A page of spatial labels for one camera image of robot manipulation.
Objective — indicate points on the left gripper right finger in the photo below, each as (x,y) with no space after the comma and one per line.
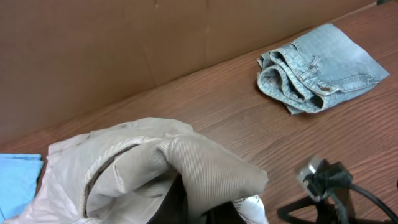
(224,214)

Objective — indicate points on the beige khaki shorts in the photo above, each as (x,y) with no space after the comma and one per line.
(124,173)

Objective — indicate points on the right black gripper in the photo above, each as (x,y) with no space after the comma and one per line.
(334,213)

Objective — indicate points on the light blue t-shirt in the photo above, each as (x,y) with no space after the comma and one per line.
(19,175)

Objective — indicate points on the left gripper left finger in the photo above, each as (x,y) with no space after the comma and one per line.
(171,205)

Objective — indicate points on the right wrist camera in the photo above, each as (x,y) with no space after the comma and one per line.
(320,179)

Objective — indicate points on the folded light blue jeans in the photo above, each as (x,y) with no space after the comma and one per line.
(317,71)

